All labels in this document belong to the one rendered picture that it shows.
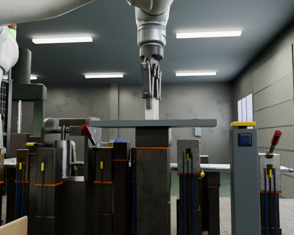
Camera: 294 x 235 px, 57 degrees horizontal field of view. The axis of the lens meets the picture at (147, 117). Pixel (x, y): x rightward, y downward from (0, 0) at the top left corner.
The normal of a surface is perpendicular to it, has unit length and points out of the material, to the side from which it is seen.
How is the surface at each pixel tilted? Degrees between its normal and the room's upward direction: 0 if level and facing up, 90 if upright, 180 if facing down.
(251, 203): 90
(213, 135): 90
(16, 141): 90
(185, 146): 90
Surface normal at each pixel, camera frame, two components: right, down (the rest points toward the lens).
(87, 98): -0.11, -0.07
